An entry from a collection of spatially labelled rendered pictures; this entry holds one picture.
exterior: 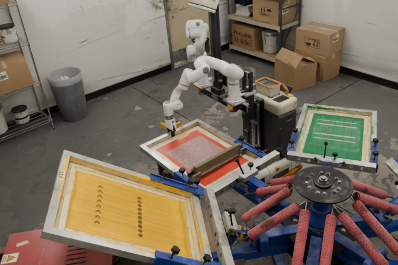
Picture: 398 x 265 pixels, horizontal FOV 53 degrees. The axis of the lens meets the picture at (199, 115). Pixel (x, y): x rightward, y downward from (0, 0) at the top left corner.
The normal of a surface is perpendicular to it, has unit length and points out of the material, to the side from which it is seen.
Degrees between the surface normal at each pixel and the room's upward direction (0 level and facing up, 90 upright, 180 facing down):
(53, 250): 0
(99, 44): 90
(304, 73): 90
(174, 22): 90
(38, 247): 0
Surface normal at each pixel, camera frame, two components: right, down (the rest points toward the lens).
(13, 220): -0.07, -0.87
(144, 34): 0.62, 0.34
